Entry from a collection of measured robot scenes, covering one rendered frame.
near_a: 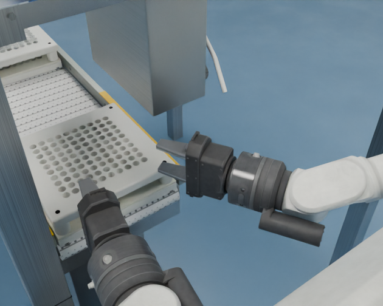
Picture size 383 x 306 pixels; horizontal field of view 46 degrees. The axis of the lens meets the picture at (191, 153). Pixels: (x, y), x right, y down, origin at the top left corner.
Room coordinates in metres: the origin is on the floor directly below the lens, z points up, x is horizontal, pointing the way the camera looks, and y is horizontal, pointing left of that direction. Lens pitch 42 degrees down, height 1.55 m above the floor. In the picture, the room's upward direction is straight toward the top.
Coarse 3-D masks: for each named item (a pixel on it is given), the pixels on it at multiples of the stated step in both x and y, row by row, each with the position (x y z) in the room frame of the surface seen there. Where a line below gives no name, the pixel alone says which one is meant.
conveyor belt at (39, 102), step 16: (32, 80) 1.02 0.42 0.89; (48, 80) 1.02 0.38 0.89; (64, 80) 1.02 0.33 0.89; (16, 96) 0.95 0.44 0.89; (32, 96) 0.95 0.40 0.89; (48, 96) 0.95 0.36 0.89; (64, 96) 0.95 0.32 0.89; (80, 96) 0.95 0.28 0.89; (16, 112) 0.88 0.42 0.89; (32, 112) 0.88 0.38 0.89; (48, 112) 0.88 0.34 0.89; (64, 112) 0.88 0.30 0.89; (80, 112) 0.88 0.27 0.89; (32, 128) 0.82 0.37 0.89; (176, 192) 0.63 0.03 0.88; (144, 208) 0.59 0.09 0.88; (160, 208) 0.60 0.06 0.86; (128, 224) 0.56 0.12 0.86; (80, 240) 0.51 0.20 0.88; (64, 256) 0.49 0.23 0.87
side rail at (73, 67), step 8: (64, 56) 1.08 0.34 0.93; (64, 64) 1.08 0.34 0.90; (72, 64) 1.04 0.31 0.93; (72, 72) 1.04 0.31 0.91; (80, 72) 1.00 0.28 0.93; (80, 80) 1.00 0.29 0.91; (88, 80) 0.97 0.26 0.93; (88, 88) 0.96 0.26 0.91; (96, 88) 0.93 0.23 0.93; (96, 96) 0.93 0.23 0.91; (104, 104) 0.89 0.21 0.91
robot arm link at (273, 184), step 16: (272, 160) 0.53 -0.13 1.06; (272, 176) 0.49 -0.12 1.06; (288, 176) 0.50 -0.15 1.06; (256, 192) 0.48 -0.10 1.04; (272, 192) 0.47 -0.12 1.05; (288, 192) 0.47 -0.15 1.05; (256, 208) 0.47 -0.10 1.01; (272, 208) 0.47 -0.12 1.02; (288, 208) 0.45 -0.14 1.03; (272, 224) 0.45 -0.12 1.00; (288, 224) 0.44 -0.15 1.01; (304, 224) 0.44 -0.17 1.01; (320, 224) 0.44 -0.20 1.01; (304, 240) 0.42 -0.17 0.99; (320, 240) 0.42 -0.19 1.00
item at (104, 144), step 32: (64, 128) 0.73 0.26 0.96; (96, 128) 0.74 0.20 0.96; (128, 128) 0.73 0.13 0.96; (32, 160) 0.63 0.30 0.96; (64, 160) 0.64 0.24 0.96; (96, 160) 0.64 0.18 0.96; (128, 160) 0.63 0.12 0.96; (160, 160) 0.63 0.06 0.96; (64, 192) 0.55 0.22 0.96; (128, 192) 0.57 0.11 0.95
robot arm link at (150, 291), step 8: (144, 288) 0.29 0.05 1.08; (152, 288) 0.29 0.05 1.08; (160, 288) 0.29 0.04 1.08; (168, 288) 0.29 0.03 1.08; (128, 296) 0.28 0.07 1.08; (136, 296) 0.28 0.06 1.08; (144, 296) 0.28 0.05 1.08; (152, 296) 0.28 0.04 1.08; (160, 296) 0.28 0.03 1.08; (168, 296) 0.28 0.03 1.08; (176, 296) 0.28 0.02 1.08; (120, 304) 0.27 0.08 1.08; (128, 304) 0.27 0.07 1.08; (136, 304) 0.27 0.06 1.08; (144, 304) 0.27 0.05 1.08; (152, 304) 0.27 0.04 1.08; (160, 304) 0.27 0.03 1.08; (168, 304) 0.27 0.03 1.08; (176, 304) 0.27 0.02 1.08
